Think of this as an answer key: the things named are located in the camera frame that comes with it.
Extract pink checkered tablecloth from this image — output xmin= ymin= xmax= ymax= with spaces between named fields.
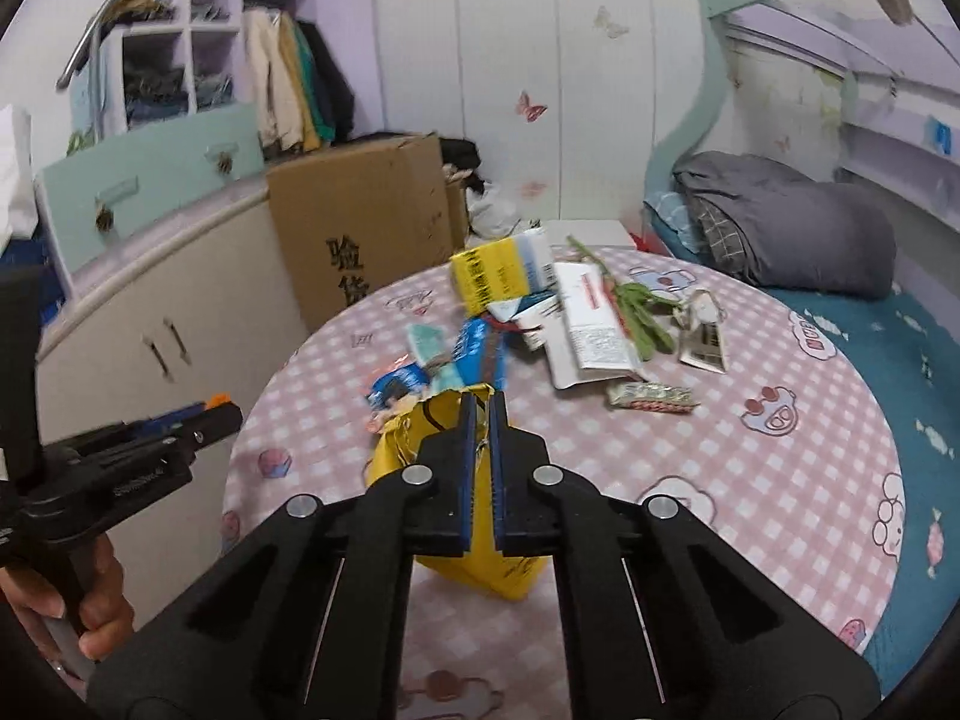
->
xmin=221 ymin=244 xmax=908 ymax=720

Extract white plastic bag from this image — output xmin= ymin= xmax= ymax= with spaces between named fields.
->
xmin=465 ymin=184 xmax=526 ymax=237

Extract yellow plastic bag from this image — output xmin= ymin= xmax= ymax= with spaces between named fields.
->
xmin=365 ymin=384 xmax=552 ymax=602

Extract beige hanging jacket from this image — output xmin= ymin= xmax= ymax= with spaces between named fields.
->
xmin=244 ymin=7 xmax=292 ymax=155

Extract small white printed packet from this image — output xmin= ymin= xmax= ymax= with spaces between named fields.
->
xmin=675 ymin=289 xmax=730 ymax=374

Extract teal drawer unit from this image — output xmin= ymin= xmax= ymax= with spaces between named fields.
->
xmin=34 ymin=103 xmax=265 ymax=293

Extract grey blanket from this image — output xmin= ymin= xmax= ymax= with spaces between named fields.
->
xmin=671 ymin=150 xmax=897 ymax=297

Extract yellow and white carton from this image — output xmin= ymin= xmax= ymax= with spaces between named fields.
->
xmin=448 ymin=229 xmax=557 ymax=316

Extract white paper box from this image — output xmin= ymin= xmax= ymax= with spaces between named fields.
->
xmin=546 ymin=262 xmax=646 ymax=391

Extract green hanging garment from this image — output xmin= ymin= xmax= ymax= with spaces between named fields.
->
xmin=296 ymin=19 xmax=335 ymax=143

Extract white shelf unit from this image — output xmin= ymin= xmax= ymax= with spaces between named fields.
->
xmin=71 ymin=0 xmax=316 ymax=158

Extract teal wrapper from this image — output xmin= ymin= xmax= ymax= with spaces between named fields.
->
xmin=405 ymin=324 xmax=451 ymax=368

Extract blue and red wrapper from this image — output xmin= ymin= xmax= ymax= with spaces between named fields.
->
xmin=364 ymin=360 xmax=430 ymax=432

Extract beige cabinet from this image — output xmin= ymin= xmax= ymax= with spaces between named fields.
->
xmin=34 ymin=187 xmax=312 ymax=616

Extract yellow hanging garment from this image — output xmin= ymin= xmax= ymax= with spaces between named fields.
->
xmin=277 ymin=11 xmax=320 ymax=151

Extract large cardboard box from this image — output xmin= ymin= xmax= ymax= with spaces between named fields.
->
xmin=266 ymin=133 xmax=470 ymax=331

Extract black hanging garment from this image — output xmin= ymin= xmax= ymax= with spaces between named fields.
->
xmin=300 ymin=22 xmax=357 ymax=140

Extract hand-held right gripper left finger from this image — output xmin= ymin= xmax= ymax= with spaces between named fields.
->
xmin=86 ymin=388 xmax=481 ymax=720

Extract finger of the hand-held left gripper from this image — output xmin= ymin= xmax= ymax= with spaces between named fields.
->
xmin=45 ymin=392 xmax=230 ymax=470
xmin=112 ymin=403 xmax=245 ymax=508

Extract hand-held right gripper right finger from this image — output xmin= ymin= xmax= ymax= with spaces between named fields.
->
xmin=489 ymin=390 xmax=880 ymax=720

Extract black clothing pile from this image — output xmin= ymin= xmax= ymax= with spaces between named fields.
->
xmin=439 ymin=139 xmax=485 ymax=173

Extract person's left hand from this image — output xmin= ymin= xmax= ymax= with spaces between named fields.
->
xmin=0 ymin=538 xmax=137 ymax=682

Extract white paper bag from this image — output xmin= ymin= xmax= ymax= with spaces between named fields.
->
xmin=0 ymin=105 xmax=38 ymax=241

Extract green artificial plant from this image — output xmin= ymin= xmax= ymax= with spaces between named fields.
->
xmin=566 ymin=236 xmax=676 ymax=361

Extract green and red wrapper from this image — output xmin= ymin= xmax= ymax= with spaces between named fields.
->
xmin=606 ymin=381 xmax=697 ymax=413

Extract plaid pillow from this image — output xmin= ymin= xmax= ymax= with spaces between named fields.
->
xmin=686 ymin=191 xmax=751 ymax=271

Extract white and blue packet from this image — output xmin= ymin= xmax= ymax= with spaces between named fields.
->
xmin=487 ymin=292 xmax=563 ymax=350

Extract white board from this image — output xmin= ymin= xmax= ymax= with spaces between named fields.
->
xmin=544 ymin=221 xmax=635 ymax=250

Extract folded dark clothes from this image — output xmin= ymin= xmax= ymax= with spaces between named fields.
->
xmin=124 ymin=67 xmax=188 ymax=128

